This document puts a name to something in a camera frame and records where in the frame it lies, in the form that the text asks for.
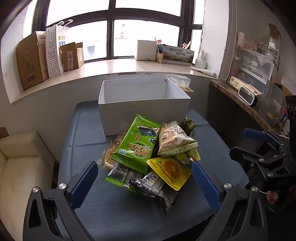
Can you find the white tube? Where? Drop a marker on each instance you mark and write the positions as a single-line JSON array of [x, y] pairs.
[[204, 72]]

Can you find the white digital clock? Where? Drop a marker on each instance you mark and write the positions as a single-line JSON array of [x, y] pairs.
[[248, 96]]

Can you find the large cardboard box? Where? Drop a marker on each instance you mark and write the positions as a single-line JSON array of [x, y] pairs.
[[30, 64]]

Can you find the beige snack packet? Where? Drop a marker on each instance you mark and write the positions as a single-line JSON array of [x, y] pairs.
[[173, 139]]

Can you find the blue fabric mat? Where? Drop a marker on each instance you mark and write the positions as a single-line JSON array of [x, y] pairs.
[[120, 213]]

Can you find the yellow snack packet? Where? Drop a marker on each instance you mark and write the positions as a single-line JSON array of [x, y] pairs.
[[168, 170]]

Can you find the yellow-green snack packet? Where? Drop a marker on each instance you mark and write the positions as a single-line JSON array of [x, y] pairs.
[[188, 157]]

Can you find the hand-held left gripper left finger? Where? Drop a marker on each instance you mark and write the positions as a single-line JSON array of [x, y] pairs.
[[84, 183]]

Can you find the small cardboard box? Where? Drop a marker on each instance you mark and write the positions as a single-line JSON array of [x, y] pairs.
[[70, 58]]

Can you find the clear drawer organizer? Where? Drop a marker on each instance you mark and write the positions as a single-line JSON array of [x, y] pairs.
[[254, 67]]

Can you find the printed landscape carton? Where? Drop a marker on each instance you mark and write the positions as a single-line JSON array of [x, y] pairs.
[[178, 55]]

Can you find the brown paper bag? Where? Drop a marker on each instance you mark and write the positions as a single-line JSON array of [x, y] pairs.
[[159, 56]]

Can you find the white storage box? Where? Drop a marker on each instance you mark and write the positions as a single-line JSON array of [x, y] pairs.
[[138, 115]]

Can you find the black window frame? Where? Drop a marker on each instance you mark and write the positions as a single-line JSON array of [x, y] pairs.
[[110, 34]]

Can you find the clear plastic container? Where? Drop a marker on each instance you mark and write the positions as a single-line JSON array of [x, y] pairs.
[[274, 104]]

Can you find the pink plastic piece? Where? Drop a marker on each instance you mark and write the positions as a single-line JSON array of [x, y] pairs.
[[186, 45], [158, 41]]

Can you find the yellow white tissue box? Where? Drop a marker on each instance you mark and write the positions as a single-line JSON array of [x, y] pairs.
[[237, 83]]

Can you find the person's right hand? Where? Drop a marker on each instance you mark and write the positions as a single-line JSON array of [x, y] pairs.
[[271, 198]]

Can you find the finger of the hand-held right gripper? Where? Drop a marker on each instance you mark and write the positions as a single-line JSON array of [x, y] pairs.
[[241, 154], [254, 135]]

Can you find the small dark green packet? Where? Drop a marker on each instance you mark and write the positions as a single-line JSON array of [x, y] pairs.
[[190, 125]]

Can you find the white paper bag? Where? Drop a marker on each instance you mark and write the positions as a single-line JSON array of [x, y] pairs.
[[63, 34]]

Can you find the white plastic bottle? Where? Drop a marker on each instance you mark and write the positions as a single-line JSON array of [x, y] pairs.
[[200, 61]]

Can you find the pink white packet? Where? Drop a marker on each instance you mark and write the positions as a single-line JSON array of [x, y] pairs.
[[246, 41]]

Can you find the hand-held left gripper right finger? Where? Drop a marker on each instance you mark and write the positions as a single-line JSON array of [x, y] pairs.
[[205, 185]]

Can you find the green seaweed snack packet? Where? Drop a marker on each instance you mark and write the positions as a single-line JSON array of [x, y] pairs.
[[136, 143]]

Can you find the wooden side shelf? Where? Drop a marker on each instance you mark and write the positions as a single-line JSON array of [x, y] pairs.
[[231, 97]]

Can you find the orange bread packet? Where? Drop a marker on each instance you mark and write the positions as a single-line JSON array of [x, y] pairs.
[[109, 157]]

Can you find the cream sofa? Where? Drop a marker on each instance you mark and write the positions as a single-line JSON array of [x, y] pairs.
[[20, 171]]

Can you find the soft tissue pack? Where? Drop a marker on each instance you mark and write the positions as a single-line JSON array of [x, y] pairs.
[[178, 81]]

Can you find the green barcode snack packet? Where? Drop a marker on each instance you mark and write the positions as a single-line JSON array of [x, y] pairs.
[[118, 176]]

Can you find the black grey snack packet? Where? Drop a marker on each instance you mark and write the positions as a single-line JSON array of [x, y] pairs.
[[159, 192]]

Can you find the white foam box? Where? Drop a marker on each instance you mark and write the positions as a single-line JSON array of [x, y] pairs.
[[145, 51]]

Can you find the dotted paper bag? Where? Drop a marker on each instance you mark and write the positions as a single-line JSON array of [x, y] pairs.
[[53, 53]]

